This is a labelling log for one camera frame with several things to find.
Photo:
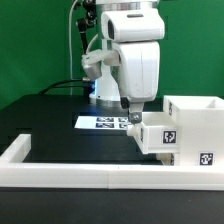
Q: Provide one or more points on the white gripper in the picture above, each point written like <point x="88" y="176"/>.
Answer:
<point x="138" y="75"/>

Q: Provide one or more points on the white drawer tagged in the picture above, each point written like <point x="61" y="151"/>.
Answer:
<point x="157" y="133"/>
<point x="166" y="158"/>

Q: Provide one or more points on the white drawer front tagged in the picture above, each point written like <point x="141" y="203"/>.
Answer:
<point x="166" y="158"/>

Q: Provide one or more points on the white drawer cabinet box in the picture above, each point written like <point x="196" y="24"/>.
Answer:
<point x="200" y="120"/>

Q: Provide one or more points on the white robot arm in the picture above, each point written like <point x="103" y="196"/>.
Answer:
<point x="131" y="30"/>

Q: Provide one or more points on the white marker tag sheet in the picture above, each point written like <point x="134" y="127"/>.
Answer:
<point x="102" y="122"/>

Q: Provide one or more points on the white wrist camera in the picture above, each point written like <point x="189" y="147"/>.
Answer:
<point x="91" y="62"/>

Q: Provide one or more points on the white border rail fence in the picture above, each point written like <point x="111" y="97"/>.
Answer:
<point x="15" y="172"/>

